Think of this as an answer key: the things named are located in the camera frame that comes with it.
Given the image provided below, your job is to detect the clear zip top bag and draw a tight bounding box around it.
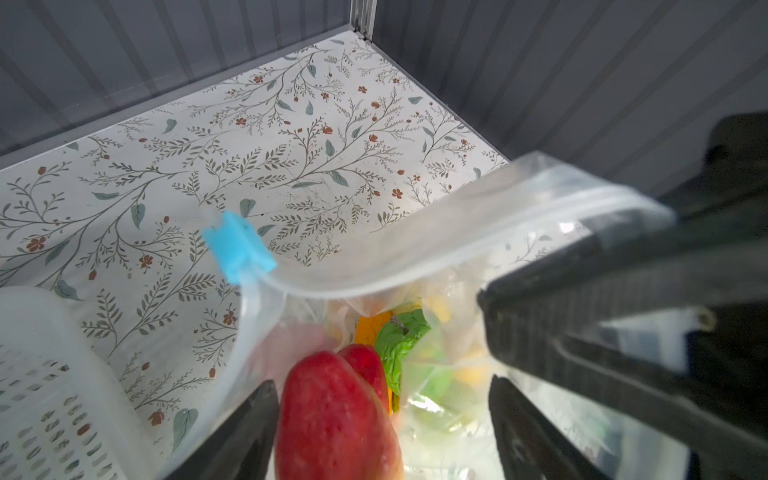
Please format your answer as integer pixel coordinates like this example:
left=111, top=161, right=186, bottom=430
left=158, top=151, right=691, bottom=480

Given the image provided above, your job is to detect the red strawberry toy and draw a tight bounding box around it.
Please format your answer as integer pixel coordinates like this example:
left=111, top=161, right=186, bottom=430
left=274, top=351, right=405, bottom=479

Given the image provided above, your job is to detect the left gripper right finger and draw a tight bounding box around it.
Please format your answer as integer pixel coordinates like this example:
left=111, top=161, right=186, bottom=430
left=488, top=376, right=607, bottom=479

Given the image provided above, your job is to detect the green lime toy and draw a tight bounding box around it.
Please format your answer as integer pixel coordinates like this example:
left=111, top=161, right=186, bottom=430
left=374, top=309, right=479, bottom=434

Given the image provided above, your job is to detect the white plastic basket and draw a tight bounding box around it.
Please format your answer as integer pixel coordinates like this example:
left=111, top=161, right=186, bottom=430
left=1, top=286, right=160, bottom=479

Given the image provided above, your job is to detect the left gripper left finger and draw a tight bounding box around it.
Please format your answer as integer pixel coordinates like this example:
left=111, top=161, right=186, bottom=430
left=166, top=380, right=280, bottom=480

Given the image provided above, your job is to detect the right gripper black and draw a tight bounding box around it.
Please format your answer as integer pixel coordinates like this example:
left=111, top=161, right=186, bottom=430
left=478, top=112, right=767, bottom=479

